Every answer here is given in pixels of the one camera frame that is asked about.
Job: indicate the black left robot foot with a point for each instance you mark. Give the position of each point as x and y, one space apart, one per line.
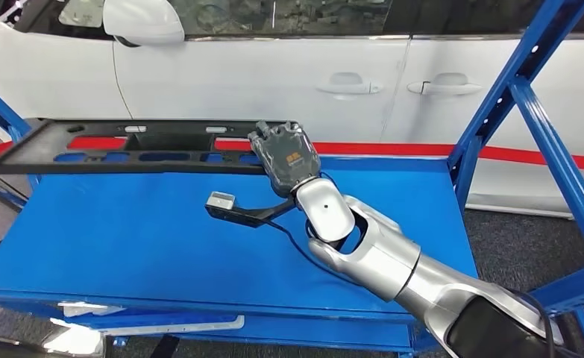
164 348

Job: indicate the black plastic panel part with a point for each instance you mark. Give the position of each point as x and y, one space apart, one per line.
25 148

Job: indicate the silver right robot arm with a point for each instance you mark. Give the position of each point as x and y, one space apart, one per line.
370 257

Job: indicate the chrome stanchion post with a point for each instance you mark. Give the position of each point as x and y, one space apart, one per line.
74 343

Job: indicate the white car side mirror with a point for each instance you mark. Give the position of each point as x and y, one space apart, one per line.
143 22

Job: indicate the long red barrier belt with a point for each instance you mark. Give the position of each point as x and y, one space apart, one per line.
370 148

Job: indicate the blue metal shelf rack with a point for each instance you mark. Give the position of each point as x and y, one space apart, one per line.
173 247

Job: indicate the white car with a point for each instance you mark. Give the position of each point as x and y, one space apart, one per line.
272 74

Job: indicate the pale wrist camera on bracket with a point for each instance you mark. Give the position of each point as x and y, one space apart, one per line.
220 202

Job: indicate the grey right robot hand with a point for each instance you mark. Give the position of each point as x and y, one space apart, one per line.
286 158

